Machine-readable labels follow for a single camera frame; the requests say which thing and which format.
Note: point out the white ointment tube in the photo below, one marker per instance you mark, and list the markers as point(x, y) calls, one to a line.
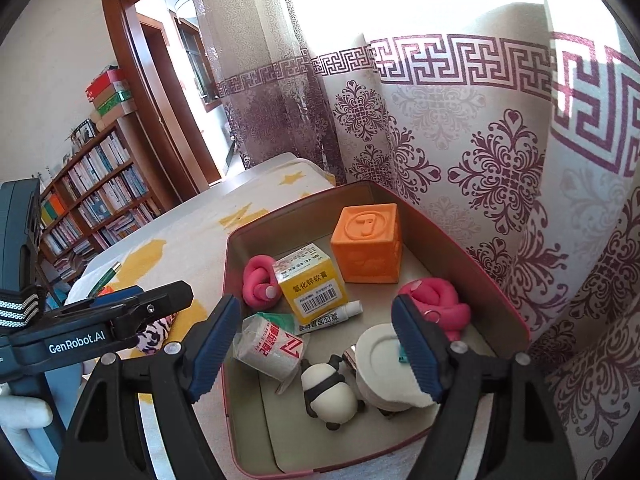
point(335, 316)

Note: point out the tan box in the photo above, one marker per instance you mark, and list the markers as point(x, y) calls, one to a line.
point(117, 94)

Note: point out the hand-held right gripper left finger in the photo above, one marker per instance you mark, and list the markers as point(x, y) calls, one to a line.
point(215, 345)

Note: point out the yellow medicine box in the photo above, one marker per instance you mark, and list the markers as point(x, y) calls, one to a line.
point(312, 290)

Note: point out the green pen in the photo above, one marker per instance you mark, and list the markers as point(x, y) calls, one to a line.
point(107, 277)

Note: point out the person's left hand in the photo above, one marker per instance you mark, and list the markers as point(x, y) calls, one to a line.
point(25, 412)

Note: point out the picture frame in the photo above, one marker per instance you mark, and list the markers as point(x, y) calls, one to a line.
point(84, 134)

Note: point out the orange letter cube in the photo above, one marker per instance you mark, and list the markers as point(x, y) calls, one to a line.
point(365, 250)

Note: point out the rows of books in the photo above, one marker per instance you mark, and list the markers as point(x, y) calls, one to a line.
point(100, 200)

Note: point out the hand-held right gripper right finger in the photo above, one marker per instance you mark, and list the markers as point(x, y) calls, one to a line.
point(420, 355)

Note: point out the pink rubber toy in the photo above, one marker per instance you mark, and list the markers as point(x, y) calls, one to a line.
point(255, 275)
point(445, 300)

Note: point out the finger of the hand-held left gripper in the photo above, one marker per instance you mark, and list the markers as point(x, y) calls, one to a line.
point(120, 296)
point(160, 300)

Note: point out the brown sheer curtain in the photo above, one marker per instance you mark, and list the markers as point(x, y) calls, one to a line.
point(260, 85)

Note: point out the white gauze packet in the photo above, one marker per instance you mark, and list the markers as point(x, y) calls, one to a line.
point(270, 350)

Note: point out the wooden door frame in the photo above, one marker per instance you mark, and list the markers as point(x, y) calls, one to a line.
point(150, 110)

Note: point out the green gift box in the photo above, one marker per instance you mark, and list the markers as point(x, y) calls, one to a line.
point(115, 104)

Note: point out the teal binder clip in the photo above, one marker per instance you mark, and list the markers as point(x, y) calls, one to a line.
point(403, 355)

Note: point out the wooden bookshelf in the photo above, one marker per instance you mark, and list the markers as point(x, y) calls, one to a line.
point(145, 160)

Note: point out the white and yellow printed towel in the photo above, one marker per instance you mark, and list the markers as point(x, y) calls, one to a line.
point(190, 240)

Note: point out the cream patterned curtain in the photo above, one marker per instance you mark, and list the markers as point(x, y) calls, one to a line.
point(500, 160)

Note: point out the panda toy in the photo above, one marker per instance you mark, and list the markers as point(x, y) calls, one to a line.
point(327, 395)

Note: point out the red gift box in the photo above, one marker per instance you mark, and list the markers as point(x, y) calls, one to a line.
point(105, 85)

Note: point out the cardboard box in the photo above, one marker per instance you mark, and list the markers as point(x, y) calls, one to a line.
point(112, 116)

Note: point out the wooden framed window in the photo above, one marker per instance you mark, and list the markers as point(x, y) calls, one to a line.
point(195, 55)

